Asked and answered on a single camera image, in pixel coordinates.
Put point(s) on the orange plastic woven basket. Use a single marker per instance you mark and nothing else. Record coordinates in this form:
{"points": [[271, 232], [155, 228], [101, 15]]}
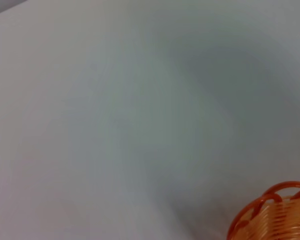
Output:
{"points": [[277, 215]]}

